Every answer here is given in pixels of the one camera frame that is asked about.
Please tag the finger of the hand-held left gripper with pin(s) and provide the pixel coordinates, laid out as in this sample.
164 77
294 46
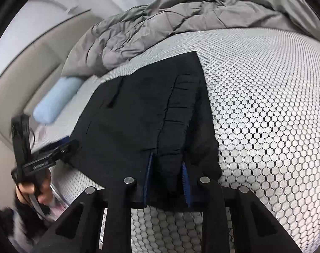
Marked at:
66 150

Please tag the beige padded headboard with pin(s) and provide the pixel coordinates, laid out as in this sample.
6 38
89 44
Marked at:
25 66

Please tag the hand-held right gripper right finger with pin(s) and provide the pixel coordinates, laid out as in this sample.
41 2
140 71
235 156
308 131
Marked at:
187 187

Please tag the black pants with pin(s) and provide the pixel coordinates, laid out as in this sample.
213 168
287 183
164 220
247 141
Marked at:
138 110

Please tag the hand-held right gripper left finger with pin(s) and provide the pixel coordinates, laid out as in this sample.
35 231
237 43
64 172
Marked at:
148 179

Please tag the person's left hand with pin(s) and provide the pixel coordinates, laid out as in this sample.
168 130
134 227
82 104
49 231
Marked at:
27 191

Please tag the light blue pillow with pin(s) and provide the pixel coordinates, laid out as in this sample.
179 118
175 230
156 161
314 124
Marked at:
56 101

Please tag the person's left forearm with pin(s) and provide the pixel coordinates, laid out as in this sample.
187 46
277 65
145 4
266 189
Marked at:
23 216

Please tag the grey quilted comforter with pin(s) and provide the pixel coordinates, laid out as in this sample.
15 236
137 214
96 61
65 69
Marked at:
175 18

